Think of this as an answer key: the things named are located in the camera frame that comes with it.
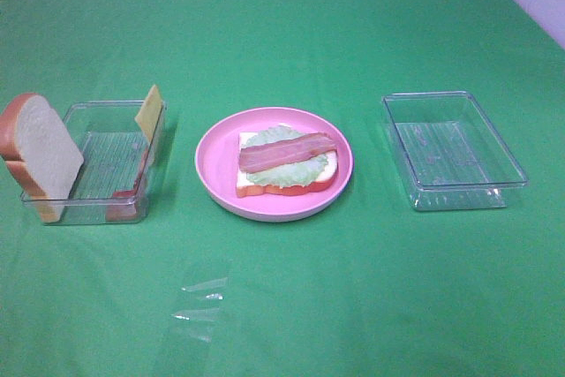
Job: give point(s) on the green tablecloth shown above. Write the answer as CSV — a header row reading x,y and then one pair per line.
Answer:
x,y
368,287

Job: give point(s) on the green toy lettuce leaf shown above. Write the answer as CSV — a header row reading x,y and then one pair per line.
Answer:
x,y
319,169

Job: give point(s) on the clear plastic tray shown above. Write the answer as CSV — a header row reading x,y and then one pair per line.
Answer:
x,y
112,144
448,153

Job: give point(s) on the left clear plastic tray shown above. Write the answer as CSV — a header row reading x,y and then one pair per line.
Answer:
x,y
112,144

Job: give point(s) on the toy bread slice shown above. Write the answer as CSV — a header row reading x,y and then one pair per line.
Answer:
x,y
39,153
292,191

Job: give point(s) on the right clear plastic tray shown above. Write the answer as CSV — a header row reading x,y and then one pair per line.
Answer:
x,y
448,153

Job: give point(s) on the tray toy bacon strip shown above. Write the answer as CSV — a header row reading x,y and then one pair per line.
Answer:
x,y
267,156
132,203

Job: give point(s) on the yellow toy cheese slice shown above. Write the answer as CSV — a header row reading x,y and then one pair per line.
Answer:
x,y
149,112

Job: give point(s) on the pink round plate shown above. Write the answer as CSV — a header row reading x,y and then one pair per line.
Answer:
x,y
216,164

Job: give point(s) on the clear plastic film piece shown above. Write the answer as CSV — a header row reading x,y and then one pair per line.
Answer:
x,y
198,309

